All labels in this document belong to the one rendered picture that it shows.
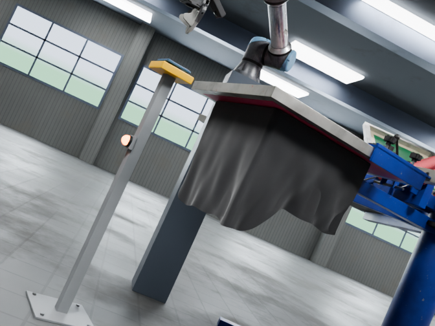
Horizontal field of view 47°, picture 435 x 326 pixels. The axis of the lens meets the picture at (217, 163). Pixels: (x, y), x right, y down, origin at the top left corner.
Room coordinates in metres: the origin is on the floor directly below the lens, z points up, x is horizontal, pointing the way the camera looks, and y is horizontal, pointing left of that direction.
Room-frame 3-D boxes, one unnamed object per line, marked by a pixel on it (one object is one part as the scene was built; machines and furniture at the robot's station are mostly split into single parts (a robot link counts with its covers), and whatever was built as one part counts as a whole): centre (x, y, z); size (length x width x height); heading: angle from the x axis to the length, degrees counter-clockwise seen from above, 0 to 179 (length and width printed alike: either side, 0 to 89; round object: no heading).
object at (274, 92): (1.98, -0.26, 0.97); 0.79 x 0.58 x 0.04; 120
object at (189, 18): (1.78, 0.30, 1.14); 0.06 x 0.03 x 0.09; 120
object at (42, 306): (1.80, 0.29, 0.48); 0.22 x 0.22 x 0.96; 30
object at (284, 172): (1.77, -0.32, 0.74); 0.46 x 0.04 x 0.42; 120
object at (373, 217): (3.17, -1.18, 0.91); 1.34 x 0.41 x 0.08; 0
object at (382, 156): (1.86, -0.61, 0.97); 0.30 x 0.05 x 0.07; 120
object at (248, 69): (2.59, 0.05, 1.25); 0.15 x 0.15 x 0.10
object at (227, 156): (1.83, -0.01, 0.74); 0.45 x 0.03 x 0.43; 30
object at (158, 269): (2.59, 0.05, 0.60); 0.18 x 0.18 x 1.20; 10
